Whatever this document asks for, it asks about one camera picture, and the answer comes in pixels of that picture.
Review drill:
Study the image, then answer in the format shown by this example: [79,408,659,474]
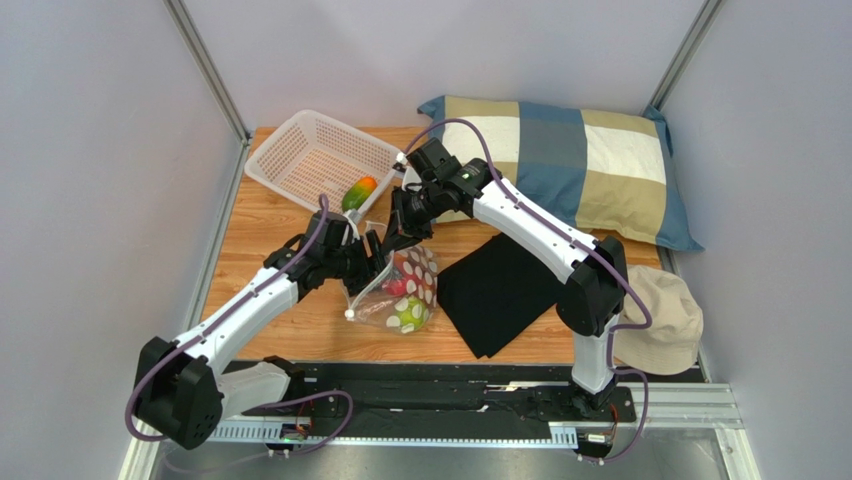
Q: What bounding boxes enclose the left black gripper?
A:
[324,230,404,297]

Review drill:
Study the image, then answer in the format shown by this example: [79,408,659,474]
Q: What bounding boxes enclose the red fake apple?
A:
[381,246,439,306]

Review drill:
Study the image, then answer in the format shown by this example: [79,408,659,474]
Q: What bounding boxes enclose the clear zip top bag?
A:
[344,245,440,334]

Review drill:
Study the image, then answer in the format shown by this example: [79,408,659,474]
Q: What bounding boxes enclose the green orange fake mango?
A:
[341,176,378,212]

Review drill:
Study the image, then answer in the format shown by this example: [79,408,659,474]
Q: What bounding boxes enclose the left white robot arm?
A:
[125,212,391,450]

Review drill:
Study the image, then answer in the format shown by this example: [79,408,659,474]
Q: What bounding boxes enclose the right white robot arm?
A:
[382,139,631,414]

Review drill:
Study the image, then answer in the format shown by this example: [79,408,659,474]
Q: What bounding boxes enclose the green fake apple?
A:
[385,296,430,334]

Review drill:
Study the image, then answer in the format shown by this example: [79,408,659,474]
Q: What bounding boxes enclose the white plastic basket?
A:
[244,110,402,223]

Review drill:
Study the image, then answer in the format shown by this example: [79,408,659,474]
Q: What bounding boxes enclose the black folded cloth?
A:
[437,233,564,358]

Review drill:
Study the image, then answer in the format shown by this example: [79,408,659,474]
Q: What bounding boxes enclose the blue beige checkered pillow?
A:
[417,95,704,252]

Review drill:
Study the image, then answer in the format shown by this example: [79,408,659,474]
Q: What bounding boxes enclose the beige bucket hat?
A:
[614,265,704,376]

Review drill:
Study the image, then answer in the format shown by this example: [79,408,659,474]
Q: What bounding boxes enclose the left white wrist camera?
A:
[343,209,362,241]

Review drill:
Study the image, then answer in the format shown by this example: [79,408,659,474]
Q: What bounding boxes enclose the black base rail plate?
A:
[275,362,644,441]

